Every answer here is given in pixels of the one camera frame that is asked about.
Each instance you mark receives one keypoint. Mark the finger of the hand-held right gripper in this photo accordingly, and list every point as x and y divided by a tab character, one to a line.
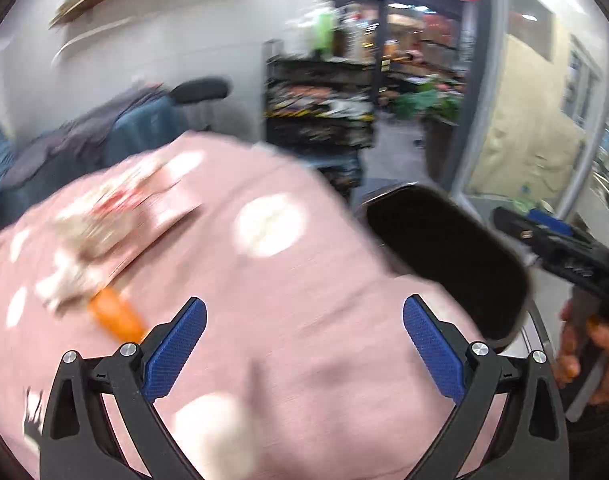
514	227
551	222

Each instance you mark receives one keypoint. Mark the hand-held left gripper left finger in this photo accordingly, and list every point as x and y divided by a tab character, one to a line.
177	340

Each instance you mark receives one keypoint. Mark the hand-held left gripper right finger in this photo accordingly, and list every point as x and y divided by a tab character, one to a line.
432	345

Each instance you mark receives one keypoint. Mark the black trash bin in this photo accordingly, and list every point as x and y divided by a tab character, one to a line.
434	250

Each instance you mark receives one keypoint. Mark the orange foam net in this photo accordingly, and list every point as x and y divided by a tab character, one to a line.
117	315

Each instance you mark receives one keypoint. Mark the pink polka dot blanket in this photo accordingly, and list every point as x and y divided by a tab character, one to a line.
294	310

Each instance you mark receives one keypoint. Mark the white red printed plastic bag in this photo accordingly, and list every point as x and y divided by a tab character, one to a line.
119	215

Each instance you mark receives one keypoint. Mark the green potted plant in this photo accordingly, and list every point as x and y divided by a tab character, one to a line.
429	102

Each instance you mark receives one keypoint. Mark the bed with grey blanket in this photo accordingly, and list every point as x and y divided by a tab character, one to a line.
109	125

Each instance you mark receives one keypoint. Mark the black cart rack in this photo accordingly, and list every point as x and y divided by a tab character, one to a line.
319	105

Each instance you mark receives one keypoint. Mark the black chair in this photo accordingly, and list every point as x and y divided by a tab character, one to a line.
199	91

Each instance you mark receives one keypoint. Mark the group of toiletry bottles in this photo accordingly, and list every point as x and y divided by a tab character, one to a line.
325	30

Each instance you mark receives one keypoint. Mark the white floor lamp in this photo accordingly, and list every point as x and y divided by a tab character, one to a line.
89	35

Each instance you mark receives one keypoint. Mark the wooden wall shelf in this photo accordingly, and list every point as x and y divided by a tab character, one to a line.
89	2

